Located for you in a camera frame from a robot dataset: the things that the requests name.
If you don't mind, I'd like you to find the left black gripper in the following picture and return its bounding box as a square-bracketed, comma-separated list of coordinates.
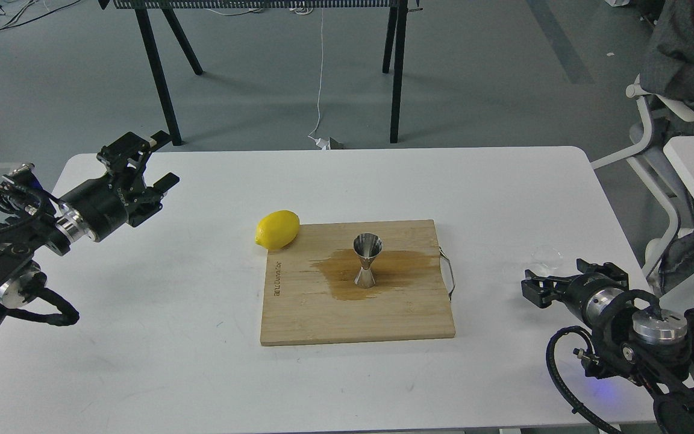
[58, 131, 181, 243]

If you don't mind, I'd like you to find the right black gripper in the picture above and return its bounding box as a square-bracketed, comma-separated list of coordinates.
[521, 258, 629, 326]

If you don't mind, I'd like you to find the steel double jigger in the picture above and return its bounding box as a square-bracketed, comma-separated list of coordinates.
[353, 233, 383, 289]

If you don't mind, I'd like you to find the clear glass measuring cup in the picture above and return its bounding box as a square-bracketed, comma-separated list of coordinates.
[525, 244, 564, 275]

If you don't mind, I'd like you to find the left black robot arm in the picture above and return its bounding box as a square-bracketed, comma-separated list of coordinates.
[0, 131, 180, 327]

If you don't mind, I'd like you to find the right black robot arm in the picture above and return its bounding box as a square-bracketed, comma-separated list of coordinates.
[521, 259, 694, 433]

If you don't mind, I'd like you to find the white office chair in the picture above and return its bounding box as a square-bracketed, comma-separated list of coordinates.
[590, 76, 694, 278]

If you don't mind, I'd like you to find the yellow lemon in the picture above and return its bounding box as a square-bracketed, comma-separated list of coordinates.
[254, 210, 300, 251]

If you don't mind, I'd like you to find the wooden cutting board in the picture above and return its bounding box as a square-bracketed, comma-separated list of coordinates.
[260, 219, 455, 347]

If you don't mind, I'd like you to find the white hanging cable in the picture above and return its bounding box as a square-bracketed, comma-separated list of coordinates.
[307, 8, 344, 150]

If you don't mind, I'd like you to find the black metal table frame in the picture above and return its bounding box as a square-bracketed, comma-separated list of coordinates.
[98, 0, 424, 146]

